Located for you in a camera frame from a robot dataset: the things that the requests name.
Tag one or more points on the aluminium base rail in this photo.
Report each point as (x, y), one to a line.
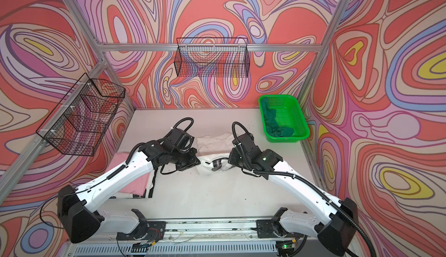
(209, 231)

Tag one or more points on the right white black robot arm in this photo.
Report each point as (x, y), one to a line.
(321, 204)

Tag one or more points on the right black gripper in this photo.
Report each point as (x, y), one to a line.
(234, 159)

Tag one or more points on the white vented cable duct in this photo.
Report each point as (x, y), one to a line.
(174, 249)

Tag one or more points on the pink folded t shirt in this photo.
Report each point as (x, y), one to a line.
(116, 160)

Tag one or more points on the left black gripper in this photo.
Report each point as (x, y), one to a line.
(194, 162)

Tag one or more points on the black wire basket left wall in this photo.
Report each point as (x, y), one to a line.
(79, 122)

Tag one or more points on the aluminium frame left post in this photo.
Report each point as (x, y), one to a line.
(83, 26)

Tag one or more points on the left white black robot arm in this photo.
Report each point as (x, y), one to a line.
(79, 207)

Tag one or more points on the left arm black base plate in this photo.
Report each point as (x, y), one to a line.
(145, 231)

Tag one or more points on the black wire basket wall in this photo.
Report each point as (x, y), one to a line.
(79, 122)
(215, 57)

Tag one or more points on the aluminium frame post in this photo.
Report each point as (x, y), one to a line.
(83, 26)
(323, 51)

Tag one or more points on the aluminium frame left bar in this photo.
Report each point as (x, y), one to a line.
(11, 176)

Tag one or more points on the black wire basket back wall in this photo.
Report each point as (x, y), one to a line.
(215, 57)

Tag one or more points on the green t shirt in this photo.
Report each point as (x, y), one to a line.
(272, 127)

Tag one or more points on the green plastic basket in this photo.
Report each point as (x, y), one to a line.
(288, 114)

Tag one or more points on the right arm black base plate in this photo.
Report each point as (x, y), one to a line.
(267, 228)

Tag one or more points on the aluminium frame right post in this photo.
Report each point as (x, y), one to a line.
(323, 51)

